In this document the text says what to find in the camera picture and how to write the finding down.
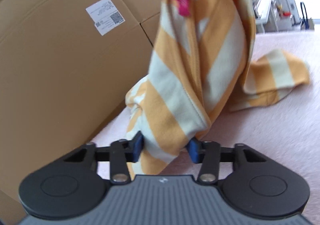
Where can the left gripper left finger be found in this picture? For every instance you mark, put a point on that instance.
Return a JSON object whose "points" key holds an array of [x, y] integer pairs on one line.
{"points": [[118, 154]]}

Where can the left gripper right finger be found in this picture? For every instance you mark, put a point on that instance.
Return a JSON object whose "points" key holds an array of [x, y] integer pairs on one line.
{"points": [[209, 155]]}

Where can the orange white striped garment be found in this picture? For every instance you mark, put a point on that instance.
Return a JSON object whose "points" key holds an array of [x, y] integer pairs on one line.
{"points": [[202, 61]]}

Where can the pink fluffy towel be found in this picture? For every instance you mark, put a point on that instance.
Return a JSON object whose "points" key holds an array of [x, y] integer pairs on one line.
{"points": [[288, 131]]}

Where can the large cardboard box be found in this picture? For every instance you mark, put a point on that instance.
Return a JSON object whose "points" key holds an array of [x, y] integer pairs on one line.
{"points": [[61, 82]]}

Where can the white shipping label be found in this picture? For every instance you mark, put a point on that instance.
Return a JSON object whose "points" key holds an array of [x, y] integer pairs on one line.
{"points": [[105, 16]]}

